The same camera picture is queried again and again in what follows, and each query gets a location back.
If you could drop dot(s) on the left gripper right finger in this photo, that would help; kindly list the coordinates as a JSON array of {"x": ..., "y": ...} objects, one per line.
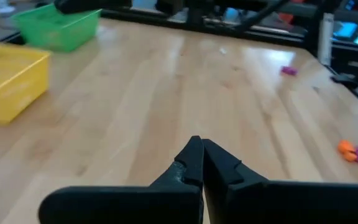
[{"x": 291, "y": 205}]

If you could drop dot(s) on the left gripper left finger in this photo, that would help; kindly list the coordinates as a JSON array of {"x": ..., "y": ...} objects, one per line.
[{"x": 120, "y": 205}]

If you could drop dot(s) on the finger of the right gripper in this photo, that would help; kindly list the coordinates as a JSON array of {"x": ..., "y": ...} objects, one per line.
[{"x": 89, "y": 4}]

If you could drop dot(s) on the green plastic basket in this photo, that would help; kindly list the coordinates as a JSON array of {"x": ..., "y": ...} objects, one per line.
[{"x": 57, "y": 34}]

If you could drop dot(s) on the yellow plastic basket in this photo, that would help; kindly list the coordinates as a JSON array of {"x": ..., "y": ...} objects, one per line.
[{"x": 11, "y": 81}]

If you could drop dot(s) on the orange skeleton toy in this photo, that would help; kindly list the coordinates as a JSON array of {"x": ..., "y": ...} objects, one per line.
[{"x": 346, "y": 150}]

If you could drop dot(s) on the white bone toy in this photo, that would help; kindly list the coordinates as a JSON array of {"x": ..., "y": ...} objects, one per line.
[{"x": 223, "y": 50}]

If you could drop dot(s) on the computer monitor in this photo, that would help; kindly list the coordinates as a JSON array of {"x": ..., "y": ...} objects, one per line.
[{"x": 346, "y": 29}]

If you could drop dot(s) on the white post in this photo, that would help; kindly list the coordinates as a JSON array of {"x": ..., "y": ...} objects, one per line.
[{"x": 325, "y": 37}]

